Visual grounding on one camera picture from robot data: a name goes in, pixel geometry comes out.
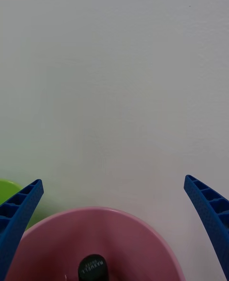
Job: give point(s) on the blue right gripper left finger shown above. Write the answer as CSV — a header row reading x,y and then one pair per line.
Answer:
x,y
16,219

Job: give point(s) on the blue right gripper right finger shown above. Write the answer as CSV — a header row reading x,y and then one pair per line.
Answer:
x,y
214,214

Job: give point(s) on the small bottle with black cap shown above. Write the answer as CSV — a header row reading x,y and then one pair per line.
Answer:
x,y
93,266

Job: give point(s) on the green plastic bin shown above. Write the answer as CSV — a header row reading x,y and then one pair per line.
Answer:
x,y
7,190

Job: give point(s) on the pink plastic bin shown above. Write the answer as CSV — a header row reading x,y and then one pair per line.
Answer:
x,y
119,238

